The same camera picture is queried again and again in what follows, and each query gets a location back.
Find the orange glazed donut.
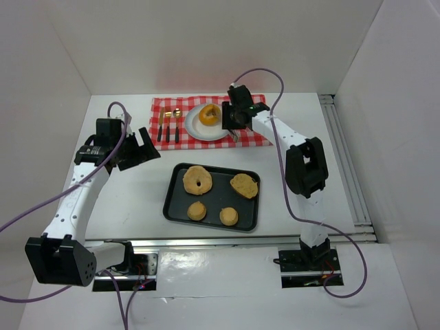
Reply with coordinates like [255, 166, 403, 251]
[199, 104, 221, 127]

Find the small round bun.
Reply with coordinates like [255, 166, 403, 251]
[219, 207, 239, 226]
[187, 201, 207, 221]

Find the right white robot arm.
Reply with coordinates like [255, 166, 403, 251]
[222, 83, 330, 265]

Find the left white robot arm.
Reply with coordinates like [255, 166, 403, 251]
[25, 118, 160, 287]

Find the brown bread slice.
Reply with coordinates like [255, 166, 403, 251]
[230, 173, 259, 199]

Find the red checkered cloth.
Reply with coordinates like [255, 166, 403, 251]
[148, 96, 271, 151]

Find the white round plate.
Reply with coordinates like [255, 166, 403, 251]
[184, 103, 228, 142]

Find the large pale bagel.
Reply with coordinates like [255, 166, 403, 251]
[183, 165, 212, 195]

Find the black rectangular tray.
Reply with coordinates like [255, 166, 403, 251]
[162, 163, 261, 232]

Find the gold fork black handle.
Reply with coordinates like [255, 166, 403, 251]
[164, 107, 173, 143]

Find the gold knife black handle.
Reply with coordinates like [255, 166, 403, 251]
[157, 107, 165, 142]

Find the gold spoon black handle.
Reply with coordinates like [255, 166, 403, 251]
[173, 108, 182, 144]

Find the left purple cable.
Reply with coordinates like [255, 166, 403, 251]
[0, 100, 145, 330]

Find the purple cable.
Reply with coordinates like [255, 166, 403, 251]
[0, 100, 145, 330]
[230, 67, 368, 298]

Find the aluminium rail front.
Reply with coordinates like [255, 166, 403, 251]
[84, 235, 303, 249]

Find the aluminium rail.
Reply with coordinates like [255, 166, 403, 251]
[84, 235, 303, 249]
[318, 94, 377, 243]

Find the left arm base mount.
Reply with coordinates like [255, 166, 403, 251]
[107, 251, 159, 292]

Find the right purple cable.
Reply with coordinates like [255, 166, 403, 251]
[230, 67, 368, 298]

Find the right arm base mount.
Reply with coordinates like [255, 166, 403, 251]
[273, 249, 344, 288]

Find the aluminium rail right side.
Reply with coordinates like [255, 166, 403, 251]
[318, 94, 377, 243]

